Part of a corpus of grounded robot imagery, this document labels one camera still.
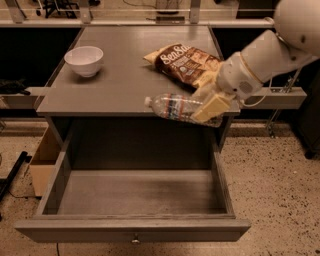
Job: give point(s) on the black stand leg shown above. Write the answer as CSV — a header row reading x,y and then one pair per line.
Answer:
x,y
6,182

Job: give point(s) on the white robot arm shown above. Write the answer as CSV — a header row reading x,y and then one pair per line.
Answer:
x,y
293,43

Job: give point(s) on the white ceramic bowl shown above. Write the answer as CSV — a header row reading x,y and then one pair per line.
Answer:
x,y
85,61

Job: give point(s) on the black object on rail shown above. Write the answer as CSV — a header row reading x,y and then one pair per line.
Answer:
x,y
13,87

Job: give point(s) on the cardboard box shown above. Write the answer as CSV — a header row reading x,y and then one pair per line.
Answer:
x,y
43,161

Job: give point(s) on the clear plastic water bottle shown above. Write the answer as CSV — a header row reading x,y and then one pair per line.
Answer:
x,y
173,107

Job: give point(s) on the metal drawer knob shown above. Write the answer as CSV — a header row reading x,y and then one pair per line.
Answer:
x,y
135,240

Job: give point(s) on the brown yellow chip bag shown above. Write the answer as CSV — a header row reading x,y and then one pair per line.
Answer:
x,y
187,64

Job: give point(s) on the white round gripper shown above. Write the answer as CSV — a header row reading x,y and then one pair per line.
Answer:
x,y
234,77

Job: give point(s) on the open grey top drawer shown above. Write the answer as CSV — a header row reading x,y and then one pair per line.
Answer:
x,y
161,197

